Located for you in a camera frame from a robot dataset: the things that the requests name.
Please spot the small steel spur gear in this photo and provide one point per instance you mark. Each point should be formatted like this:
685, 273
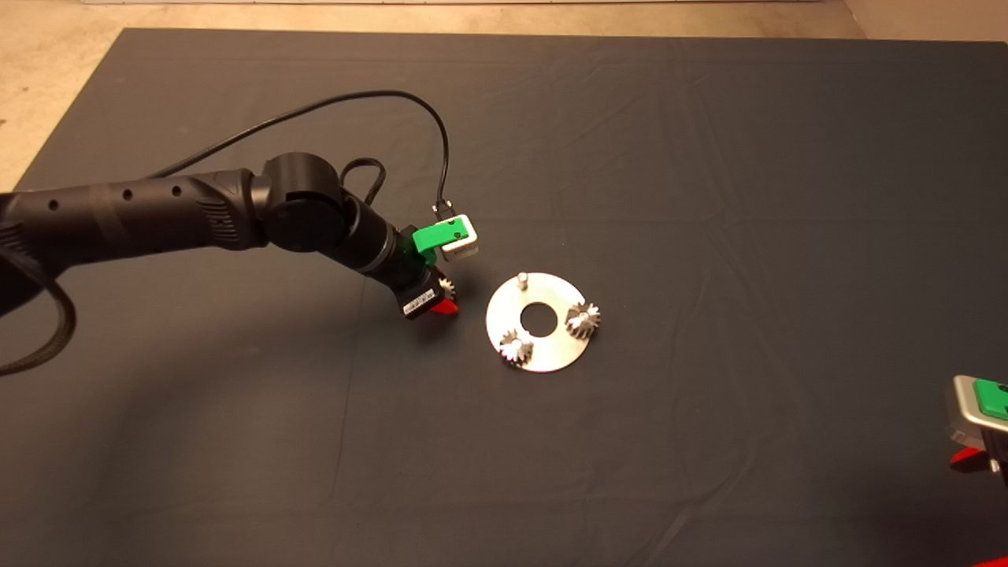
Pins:
447, 287
516, 348
583, 321

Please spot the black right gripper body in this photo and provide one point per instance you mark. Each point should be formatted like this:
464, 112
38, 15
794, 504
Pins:
1000, 453

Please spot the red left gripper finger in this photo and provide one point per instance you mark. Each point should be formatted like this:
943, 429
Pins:
446, 309

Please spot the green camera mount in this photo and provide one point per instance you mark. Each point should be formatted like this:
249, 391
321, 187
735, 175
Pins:
992, 398
433, 236

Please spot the dark grey table cloth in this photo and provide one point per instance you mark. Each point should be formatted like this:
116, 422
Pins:
709, 157

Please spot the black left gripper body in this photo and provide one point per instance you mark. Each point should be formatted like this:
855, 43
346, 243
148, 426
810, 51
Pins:
413, 287

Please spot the round metal carrier plate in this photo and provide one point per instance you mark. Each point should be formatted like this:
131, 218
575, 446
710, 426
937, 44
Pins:
551, 354

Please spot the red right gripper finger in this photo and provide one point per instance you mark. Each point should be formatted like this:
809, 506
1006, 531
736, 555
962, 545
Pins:
967, 457

